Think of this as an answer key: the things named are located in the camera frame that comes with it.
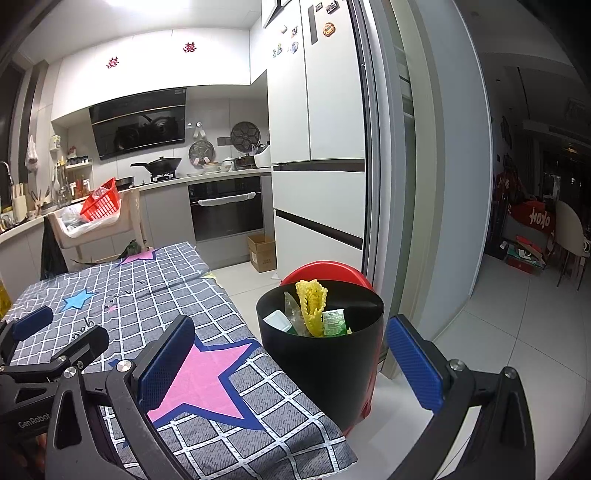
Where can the white printed carton box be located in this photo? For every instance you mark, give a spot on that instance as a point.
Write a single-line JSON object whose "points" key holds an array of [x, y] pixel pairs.
{"points": [[277, 321]]}

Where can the black wok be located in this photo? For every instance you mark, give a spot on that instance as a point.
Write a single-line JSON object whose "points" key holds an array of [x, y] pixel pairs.
{"points": [[159, 165]]}

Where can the yellow mesh scrubber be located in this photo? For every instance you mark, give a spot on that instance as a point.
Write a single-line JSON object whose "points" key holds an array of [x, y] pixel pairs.
{"points": [[313, 304]]}

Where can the gold foil bag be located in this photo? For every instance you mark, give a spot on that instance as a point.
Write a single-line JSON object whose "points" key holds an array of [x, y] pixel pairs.
{"points": [[3, 300]]}

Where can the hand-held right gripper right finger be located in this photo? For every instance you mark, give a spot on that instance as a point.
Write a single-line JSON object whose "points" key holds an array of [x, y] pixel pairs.
{"points": [[413, 364]]}

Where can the white spice rack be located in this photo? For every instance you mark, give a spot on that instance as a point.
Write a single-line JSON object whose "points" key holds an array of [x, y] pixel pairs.
{"points": [[79, 175]]}

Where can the red plastic basket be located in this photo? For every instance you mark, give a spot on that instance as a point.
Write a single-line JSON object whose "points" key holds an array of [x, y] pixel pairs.
{"points": [[101, 203]]}

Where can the black range hood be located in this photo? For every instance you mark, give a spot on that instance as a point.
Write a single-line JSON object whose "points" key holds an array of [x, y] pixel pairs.
{"points": [[138, 124]]}

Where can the black kitchen faucet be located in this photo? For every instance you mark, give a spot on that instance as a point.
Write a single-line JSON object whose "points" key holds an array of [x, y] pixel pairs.
{"points": [[5, 177]]}

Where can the clear plastic wrap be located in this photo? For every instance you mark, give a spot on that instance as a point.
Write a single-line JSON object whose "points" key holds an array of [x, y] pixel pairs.
{"points": [[293, 314]]}

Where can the beige baby chair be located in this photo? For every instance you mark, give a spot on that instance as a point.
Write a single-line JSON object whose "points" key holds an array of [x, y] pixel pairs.
{"points": [[92, 235]]}

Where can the grey checked star tablecloth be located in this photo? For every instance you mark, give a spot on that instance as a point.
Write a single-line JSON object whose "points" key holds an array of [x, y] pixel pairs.
{"points": [[138, 295]]}

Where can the red printed box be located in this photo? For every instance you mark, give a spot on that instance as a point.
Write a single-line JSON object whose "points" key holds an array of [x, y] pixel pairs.
{"points": [[533, 219]]}

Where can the cardboard box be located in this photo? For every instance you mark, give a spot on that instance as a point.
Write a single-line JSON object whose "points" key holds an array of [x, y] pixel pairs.
{"points": [[262, 254]]}

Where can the beige round-back chair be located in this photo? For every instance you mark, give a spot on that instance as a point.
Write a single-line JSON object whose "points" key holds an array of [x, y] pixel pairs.
{"points": [[570, 235]]}

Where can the green and white box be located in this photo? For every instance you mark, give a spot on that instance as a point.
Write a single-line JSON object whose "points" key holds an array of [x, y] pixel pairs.
{"points": [[333, 323]]}

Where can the black trash bin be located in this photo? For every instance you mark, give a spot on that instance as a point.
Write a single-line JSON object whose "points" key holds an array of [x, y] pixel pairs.
{"points": [[323, 374]]}

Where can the white knife block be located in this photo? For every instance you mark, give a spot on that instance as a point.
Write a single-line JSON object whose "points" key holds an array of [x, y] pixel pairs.
{"points": [[19, 203]]}

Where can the white wall cabinets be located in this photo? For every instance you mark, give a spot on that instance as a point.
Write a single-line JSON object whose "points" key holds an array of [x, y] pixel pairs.
{"points": [[161, 64]]}

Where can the dark hanging cloth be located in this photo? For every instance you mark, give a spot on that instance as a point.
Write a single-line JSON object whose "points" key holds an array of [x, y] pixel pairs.
{"points": [[53, 251]]}

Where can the red plastic stool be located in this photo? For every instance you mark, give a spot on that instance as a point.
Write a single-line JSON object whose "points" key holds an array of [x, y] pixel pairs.
{"points": [[323, 270]]}

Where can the dark round steamer rack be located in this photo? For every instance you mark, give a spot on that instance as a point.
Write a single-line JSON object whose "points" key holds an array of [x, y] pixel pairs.
{"points": [[245, 135]]}

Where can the white refrigerator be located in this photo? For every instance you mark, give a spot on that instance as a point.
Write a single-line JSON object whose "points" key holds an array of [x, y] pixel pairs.
{"points": [[323, 115]]}

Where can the group of fridge magnets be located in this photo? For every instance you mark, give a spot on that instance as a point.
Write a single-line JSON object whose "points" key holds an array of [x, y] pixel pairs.
{"points": [[328, 29]]}

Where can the silver round steamer rack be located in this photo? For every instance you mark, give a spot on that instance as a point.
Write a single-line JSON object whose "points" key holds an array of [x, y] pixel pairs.
{"points": [[202, 153]]}

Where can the hanging white plastic bag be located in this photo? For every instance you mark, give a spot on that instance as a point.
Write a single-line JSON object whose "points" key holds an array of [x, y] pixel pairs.
{"points": [[31, 154]]}

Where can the red paper wall decal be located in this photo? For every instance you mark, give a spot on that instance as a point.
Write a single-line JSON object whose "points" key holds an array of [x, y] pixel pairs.
{"points": [[111, 63], [189, 47]]}

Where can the black built-in oven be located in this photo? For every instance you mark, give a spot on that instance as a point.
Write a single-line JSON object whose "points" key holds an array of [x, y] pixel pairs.
{"points": [[226, 212]]}

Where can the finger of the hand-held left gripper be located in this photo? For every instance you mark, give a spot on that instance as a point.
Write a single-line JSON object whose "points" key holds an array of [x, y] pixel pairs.
{"points": [[32, 323], [90, 346]]}

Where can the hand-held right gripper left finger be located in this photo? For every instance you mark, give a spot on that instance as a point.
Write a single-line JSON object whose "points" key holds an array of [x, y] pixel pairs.
{"points": [[168, 364]]}

